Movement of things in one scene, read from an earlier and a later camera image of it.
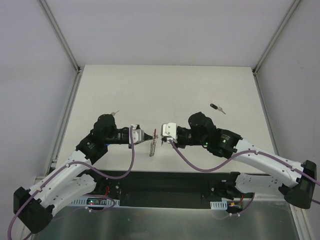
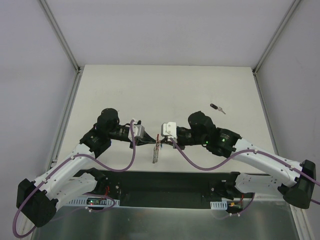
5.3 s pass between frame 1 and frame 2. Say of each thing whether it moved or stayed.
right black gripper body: stayed
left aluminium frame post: stayed
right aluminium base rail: stayed
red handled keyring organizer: moved
